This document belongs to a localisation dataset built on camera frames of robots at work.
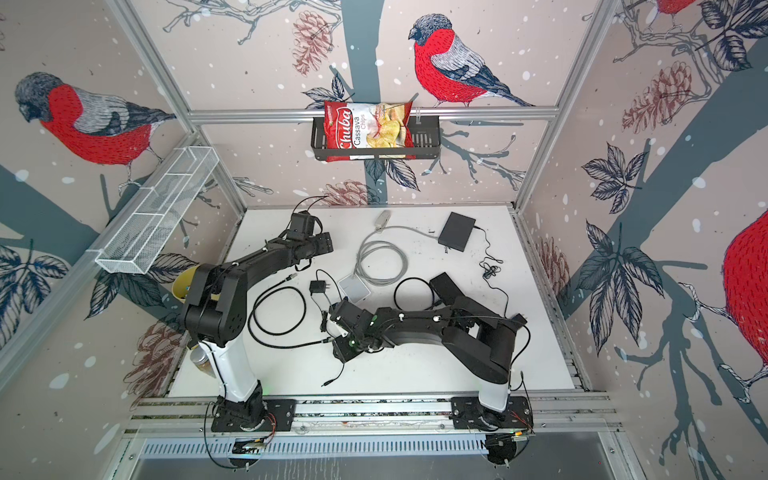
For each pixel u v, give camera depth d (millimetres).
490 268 1012
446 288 969
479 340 464
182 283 850
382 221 1134
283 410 745
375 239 1104
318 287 1006
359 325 657
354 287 951
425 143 931
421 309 923
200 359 730
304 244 776
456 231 1111
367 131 878
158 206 783
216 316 505
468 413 732
